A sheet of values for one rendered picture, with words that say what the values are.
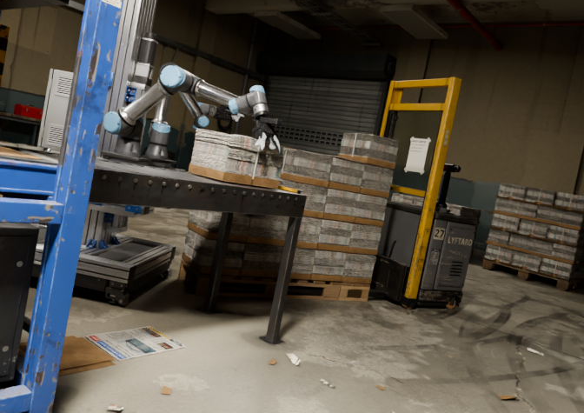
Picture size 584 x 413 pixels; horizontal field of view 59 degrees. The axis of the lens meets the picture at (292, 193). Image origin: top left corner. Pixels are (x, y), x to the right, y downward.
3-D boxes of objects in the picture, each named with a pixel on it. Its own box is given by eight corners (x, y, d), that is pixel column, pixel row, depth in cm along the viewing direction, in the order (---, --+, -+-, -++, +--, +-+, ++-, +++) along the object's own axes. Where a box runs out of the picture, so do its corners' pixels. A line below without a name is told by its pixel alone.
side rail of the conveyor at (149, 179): (295, 216, 279) (300, 194, 278) (303, 217, 276) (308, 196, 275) (51, 197, 174) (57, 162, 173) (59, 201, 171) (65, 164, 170)
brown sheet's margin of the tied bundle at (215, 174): (212, 175, 276) (213, 167, 276) (247, 184, 256) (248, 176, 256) (187, 171, 264) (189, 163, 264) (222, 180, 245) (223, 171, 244)
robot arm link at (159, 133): (150, 142, 339) (154, 121, 338) (148, 141, 351) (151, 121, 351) (169, 145, 343) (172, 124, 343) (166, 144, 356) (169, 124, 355)
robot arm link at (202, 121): (175, 57, 339) (214, 123, 354) (173, 59, 349) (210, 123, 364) (160, 65, 336) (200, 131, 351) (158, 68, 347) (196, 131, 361)
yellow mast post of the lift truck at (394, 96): (351, 272, 472) (390, 81, 462) (359, 273, 476) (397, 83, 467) (357, 275, 464) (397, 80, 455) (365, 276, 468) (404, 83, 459)
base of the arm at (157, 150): (141, 155, 340) (143, 140, 340) (149, 156, 355) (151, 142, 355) (162, 159, 339) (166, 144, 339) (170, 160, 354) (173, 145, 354)
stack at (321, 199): (176, 278, 368) (197, 163, 364) (311, 285, 429) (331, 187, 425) (195, 295, 335) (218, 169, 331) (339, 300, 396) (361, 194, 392)
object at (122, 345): (150, 327, 263) (151, 325, 263) (187, 348, 246) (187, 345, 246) (83, 337, 235) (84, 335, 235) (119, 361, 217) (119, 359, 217)
